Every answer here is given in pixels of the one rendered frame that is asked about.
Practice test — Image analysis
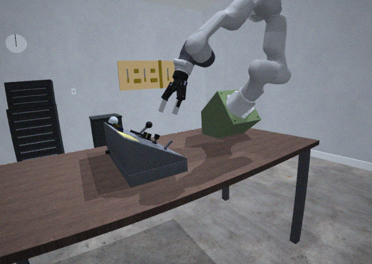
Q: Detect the grey control panel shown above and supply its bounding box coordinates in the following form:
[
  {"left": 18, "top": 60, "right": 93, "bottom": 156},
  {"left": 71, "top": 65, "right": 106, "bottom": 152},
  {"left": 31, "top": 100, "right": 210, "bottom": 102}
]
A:
[{"left": 103, "top": 117, "right": 188, "bottom": 187}]

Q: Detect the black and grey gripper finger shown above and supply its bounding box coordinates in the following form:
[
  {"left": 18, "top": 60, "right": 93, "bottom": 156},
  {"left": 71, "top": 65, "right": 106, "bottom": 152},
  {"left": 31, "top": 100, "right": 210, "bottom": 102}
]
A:
[
  {"left": 172, "top": 80, "right": 188, "bottom": 115},
  {"left": 158, "top": 82, "right": 175, "bottom": 113}
]

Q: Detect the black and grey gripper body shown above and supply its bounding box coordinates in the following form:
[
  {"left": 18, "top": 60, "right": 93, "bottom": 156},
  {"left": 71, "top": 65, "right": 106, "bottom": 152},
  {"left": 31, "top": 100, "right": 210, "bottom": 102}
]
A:
[{"left": 172, "top": 70, "right": 188, "bottom": 91}]

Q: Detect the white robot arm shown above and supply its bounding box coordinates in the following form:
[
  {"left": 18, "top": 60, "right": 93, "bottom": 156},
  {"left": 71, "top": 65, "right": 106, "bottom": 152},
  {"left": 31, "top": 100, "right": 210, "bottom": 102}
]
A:
[{"left": 173, "top": 0, "right": 291, "bottom": 119}]

